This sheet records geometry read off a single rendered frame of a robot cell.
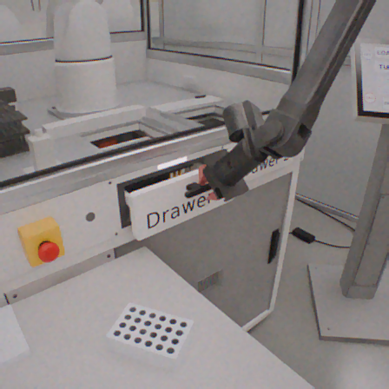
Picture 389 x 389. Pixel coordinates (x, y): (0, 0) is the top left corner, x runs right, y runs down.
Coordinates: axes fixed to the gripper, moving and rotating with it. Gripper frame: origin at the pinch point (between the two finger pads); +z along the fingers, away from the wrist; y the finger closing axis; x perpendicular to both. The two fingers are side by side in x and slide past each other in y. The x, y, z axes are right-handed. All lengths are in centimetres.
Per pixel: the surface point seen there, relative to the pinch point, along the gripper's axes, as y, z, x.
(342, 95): 30, 42, -159
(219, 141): 10.5, 0.7, -11.6
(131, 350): -20.5, -5.1, 32.0
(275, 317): -55, 72, -53
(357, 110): 4, -6, -67
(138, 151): 13.0, -1.5, 11.5
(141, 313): -16.1, -1.9, 26.6
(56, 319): -10.3, 7.5, 39.0
